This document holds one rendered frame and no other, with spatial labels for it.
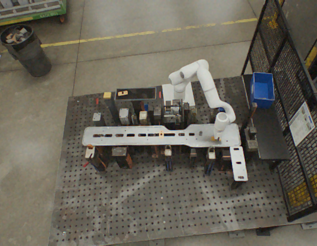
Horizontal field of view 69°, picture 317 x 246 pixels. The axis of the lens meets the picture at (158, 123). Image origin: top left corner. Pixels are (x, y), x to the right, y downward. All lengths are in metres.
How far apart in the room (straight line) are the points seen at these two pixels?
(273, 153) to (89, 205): 1.61
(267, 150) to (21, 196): 2.84
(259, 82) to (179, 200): 1.33
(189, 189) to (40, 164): 2.09
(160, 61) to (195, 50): 0.65
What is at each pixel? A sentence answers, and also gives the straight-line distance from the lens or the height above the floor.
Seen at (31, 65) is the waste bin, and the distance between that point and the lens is 4.33.
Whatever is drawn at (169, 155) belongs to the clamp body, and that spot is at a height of 1.04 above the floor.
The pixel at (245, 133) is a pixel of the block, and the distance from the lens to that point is 2.12.
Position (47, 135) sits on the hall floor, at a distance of 3.67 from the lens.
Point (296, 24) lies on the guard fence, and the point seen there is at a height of 0.46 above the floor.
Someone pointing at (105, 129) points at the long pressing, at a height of 1.00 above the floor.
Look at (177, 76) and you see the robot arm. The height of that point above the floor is 1.25.
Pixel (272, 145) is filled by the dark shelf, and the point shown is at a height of 1.03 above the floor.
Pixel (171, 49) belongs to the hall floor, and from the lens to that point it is 4.26.
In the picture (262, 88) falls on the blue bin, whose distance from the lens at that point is 2.41.
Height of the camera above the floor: 2.79
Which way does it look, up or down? 58 degrees down
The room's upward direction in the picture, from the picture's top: 8 degrees counter-clockwise
